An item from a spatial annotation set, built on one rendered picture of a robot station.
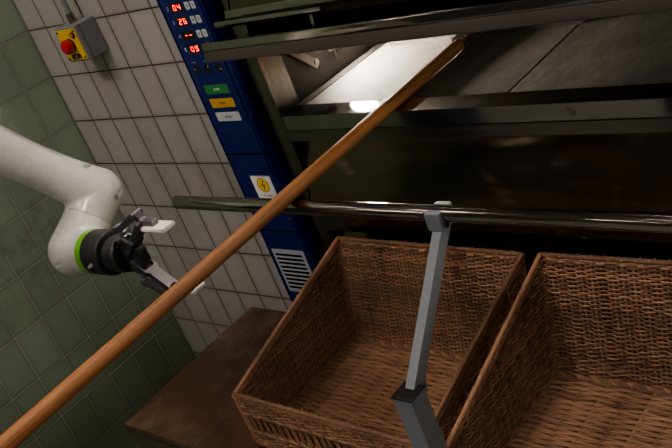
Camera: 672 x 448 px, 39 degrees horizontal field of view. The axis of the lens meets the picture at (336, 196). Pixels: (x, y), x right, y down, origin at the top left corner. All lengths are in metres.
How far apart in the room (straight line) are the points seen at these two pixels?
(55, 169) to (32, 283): 1.00
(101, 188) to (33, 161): 0.15
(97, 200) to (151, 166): 0.83
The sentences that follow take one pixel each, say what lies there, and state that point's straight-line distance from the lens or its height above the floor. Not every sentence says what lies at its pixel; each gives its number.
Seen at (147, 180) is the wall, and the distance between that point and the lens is 2.90.
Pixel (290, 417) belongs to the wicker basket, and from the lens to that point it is 2.09.
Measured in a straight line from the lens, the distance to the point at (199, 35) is 2.33.
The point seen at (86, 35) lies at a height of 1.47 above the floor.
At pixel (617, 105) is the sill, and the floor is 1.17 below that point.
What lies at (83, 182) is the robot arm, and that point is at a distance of 2.02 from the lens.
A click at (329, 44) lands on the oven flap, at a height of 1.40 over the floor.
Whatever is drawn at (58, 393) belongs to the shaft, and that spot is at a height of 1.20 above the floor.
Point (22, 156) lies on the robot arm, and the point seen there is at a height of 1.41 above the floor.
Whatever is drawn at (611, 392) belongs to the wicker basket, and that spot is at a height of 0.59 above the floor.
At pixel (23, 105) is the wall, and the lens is 2.94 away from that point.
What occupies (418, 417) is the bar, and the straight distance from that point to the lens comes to 1.60.
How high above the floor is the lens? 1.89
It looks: 23 degrees down
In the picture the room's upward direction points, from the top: 22 degrees counter-clockwise
